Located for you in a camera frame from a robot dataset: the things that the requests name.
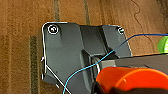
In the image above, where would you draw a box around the small orange cup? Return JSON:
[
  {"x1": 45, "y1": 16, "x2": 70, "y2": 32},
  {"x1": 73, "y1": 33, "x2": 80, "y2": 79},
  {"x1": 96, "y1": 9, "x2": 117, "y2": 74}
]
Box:
[{"x1": 95, "y1": 66, "x2": 168, "y2": 94}]

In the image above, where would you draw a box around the thin blue cable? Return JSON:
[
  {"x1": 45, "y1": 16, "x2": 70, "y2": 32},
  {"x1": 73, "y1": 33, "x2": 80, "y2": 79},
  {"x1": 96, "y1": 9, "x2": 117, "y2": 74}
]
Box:
[{"x1": 62, "y1": 32, "x2": 168, "y2": 94}]

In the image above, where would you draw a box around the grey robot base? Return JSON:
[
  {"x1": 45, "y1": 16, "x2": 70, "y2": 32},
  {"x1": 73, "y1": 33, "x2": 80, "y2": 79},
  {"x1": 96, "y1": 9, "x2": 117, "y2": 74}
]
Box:
[{"x1": 96, "y1": 53, "x2": 168, "y2": 73}]

